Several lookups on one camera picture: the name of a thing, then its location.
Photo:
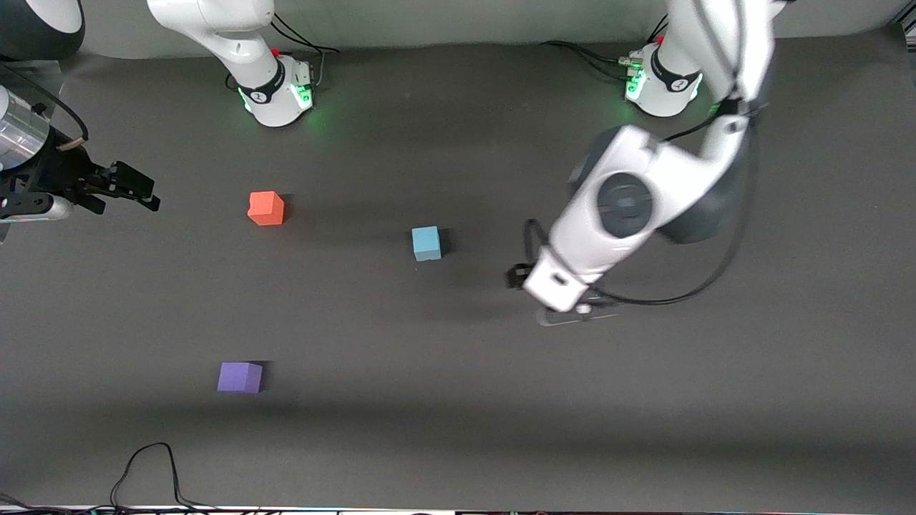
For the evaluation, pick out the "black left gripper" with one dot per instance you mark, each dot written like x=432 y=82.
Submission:
x=517 y=275

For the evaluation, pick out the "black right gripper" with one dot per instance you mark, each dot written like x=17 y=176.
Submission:
x=56 y=174

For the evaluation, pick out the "light blue foam block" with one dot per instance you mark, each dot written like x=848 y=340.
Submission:
x=426 y=244

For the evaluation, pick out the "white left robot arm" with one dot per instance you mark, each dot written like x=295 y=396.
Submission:
x=630 y=207

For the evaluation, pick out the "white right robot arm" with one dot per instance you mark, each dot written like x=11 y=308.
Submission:
x=236 y=43

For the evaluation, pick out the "orange foam block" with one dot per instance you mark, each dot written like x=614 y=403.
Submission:
x=266 y=207

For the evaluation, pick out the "purple foam block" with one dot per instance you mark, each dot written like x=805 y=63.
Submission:
x=239 y=377

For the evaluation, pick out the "dark grey table mat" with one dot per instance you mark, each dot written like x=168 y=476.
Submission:
x=458 y=400

